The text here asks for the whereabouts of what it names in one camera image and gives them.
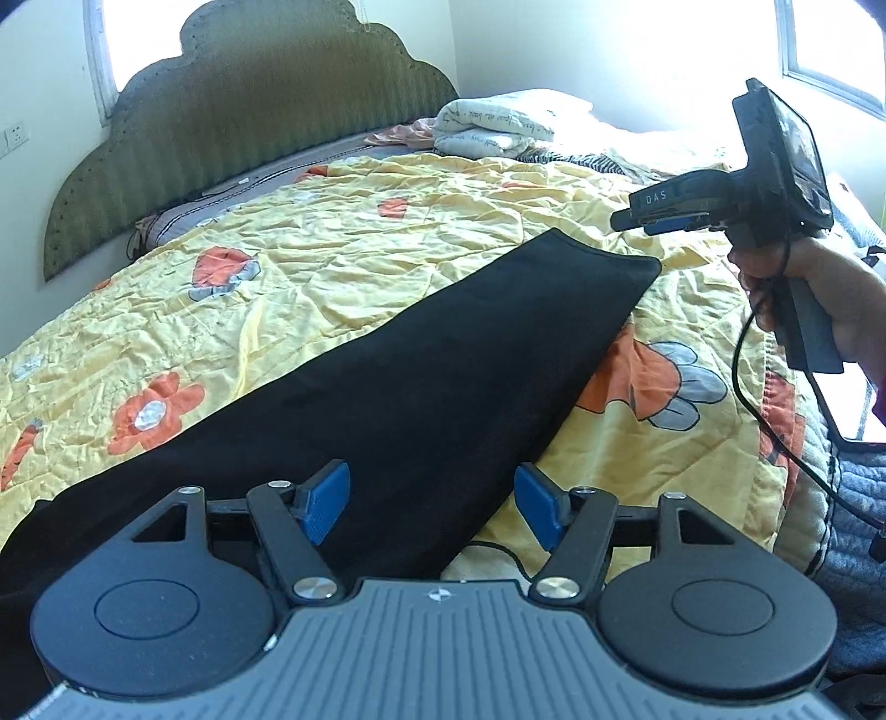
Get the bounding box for side window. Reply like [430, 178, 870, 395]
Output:
[774, 0, 886, 112]

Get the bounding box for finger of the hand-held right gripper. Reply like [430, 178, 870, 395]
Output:
[610, 173, 736, 234]

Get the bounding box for dark framed tablet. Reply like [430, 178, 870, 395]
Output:
[811, 369, 886, 452]

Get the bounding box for striped cloth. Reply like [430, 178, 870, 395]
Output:
[512, 145, 648, 176]

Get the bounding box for yellow carrot printed blanket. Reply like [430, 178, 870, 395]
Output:
[0, 153, 807, 583]

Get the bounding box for green padded headboard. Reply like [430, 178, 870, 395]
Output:
[43, 0, 461, 282]

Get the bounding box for black pants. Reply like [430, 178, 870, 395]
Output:
[0, 228, 663, 714]

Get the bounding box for person's right forearm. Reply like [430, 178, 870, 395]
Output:
[834, 256, 886, 425]

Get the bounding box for folded white quilt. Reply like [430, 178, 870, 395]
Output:
[432, 90, 596, 160]

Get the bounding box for person's right hand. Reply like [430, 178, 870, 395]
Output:
[727, 232, 886, 364]

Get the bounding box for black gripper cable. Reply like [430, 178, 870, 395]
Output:
[467, 542, 537, 584]
[732, 242, 886, 555]

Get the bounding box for orange cloth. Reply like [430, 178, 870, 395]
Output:
[365, 117, 444, 151]

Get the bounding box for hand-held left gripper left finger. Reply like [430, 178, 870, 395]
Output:
[128, 460, 352, 605]

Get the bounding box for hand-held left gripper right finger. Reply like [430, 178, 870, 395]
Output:
[513, 462, 739, 608]

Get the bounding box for grey bed pillow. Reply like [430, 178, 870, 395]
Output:
[133, 131, 444, 251]

